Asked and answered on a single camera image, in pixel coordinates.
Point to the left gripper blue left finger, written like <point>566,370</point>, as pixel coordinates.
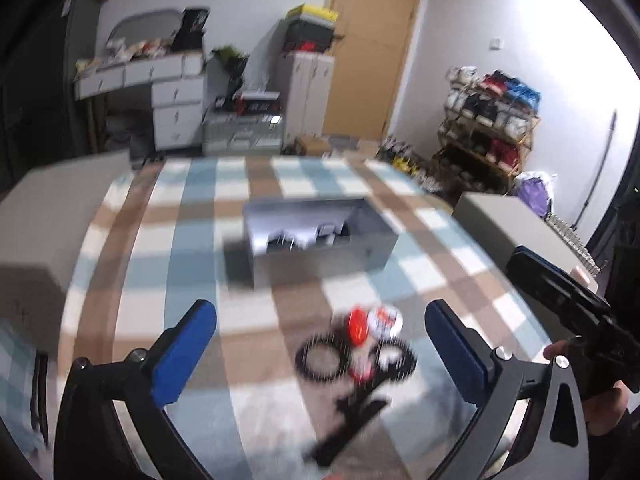
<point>90,442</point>

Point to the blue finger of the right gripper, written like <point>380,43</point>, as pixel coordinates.
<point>577,308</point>

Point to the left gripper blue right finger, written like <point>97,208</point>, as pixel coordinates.
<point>552,440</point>

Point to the large black hair claw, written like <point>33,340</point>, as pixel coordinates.
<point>329,234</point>

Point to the person's right hand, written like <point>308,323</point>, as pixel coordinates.
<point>604,402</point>

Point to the beige cabinet right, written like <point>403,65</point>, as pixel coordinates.
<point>499,224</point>

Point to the purple bag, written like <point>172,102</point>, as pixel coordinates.
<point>536,190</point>

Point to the wooden shoe rack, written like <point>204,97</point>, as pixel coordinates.
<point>487,134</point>

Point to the white round badge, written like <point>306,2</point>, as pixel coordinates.
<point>385,322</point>

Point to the red round cap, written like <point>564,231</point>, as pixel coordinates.
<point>357,326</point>

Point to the checkered tablecloth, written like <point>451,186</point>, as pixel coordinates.
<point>172,233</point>

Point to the grey bedside cabinet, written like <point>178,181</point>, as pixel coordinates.
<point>44,220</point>

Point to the silver open box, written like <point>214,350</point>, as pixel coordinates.
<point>372,239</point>

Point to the small cardboard box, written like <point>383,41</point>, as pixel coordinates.
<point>312,146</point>

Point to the white upright suitcase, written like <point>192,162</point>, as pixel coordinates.
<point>303,80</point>

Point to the wooden door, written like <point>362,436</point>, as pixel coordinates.
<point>369,49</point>

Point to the silver lying suitcase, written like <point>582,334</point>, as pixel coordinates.
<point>229,134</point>

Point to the black nike shoe box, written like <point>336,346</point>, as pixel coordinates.
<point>307,36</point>

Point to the black red box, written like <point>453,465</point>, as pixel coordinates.
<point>258,103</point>

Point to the yellow shoe box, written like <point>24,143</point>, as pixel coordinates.
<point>320,12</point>

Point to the white dressing desk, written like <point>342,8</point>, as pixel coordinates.
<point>175,84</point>

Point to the flower bouquet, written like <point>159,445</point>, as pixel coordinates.
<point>234,63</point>

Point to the dark refrigerator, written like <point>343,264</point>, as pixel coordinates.
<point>42,122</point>

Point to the grey mirror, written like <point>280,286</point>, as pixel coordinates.
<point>156,24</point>

